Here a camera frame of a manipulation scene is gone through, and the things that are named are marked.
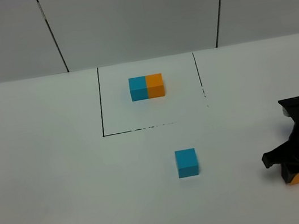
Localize blue template cube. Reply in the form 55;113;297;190
128;76;149;102

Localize orange template cube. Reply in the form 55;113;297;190
145;73;165;99

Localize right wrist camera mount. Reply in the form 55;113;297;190
278;96;299;122

